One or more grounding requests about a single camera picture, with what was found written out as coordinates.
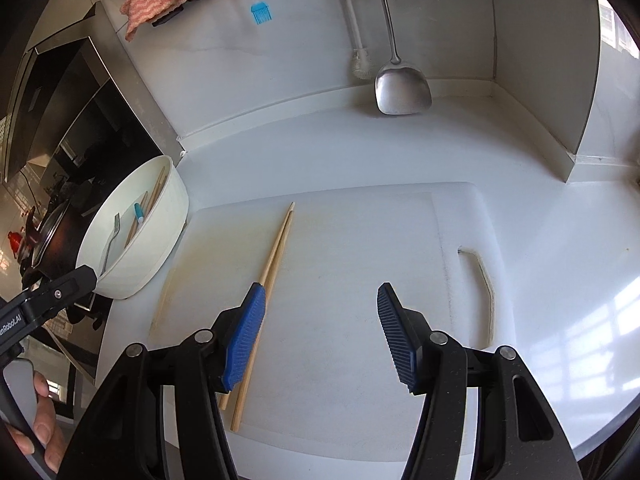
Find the silver metal fork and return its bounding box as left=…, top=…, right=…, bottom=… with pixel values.
left=100, top=212, right=122, bottom=276

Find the person's left hand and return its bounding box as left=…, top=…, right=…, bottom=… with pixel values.
left=32, top=372, right=66, bottom=474

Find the black cooking pot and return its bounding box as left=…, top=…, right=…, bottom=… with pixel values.
left=21, top=200, right=92, bottom=288

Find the white plastic cutting board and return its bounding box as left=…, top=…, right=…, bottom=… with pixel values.
left=149, top=183, right=515, bottom=462

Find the white round plastic basin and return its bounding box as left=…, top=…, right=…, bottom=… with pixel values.
left=76, top=155, right=189, bottom=300

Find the black stove hob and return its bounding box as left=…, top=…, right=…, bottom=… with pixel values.
left=0, top=34, right=166, bottom=376

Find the steel spatula hanging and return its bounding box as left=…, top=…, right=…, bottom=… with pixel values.
left=374, top=0, right=433, bottom=116

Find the blue silicone basting brush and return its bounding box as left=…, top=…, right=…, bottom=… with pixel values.
left=250, top=0, right=272, bottom=25

